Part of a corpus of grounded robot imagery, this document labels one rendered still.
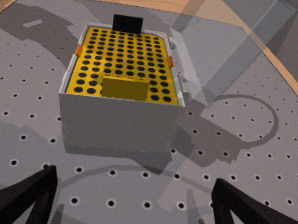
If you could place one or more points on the grey perforated base plate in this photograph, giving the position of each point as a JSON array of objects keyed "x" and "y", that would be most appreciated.
[{"x": 249, "y": 136}]

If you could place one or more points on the yellow plate with black holes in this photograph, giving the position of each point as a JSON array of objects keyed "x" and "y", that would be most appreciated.
[{"x": 131, "y": 62}]

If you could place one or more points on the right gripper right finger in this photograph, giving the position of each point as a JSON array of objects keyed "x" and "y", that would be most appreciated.
[{"x": 226, "y": 198}]

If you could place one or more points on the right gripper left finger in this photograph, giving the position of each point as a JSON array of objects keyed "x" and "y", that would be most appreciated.
[{"x": 39, "y": 188}]

